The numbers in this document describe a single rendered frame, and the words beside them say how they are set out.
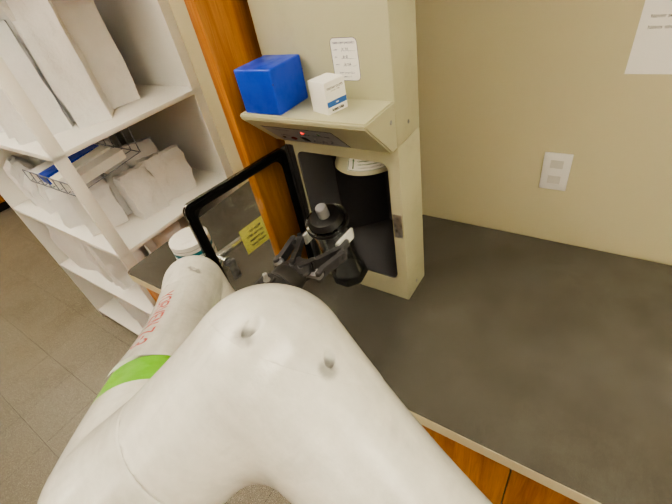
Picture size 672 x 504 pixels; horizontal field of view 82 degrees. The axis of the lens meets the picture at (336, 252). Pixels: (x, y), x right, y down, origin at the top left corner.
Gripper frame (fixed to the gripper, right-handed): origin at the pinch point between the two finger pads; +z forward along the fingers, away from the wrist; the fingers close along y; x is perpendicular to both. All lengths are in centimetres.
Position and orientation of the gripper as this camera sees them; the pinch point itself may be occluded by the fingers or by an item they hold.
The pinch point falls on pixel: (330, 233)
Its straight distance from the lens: 96.8
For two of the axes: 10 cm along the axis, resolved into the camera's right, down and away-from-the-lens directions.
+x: 1.7, 7.6, 6.3
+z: 5.4, -6.0, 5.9
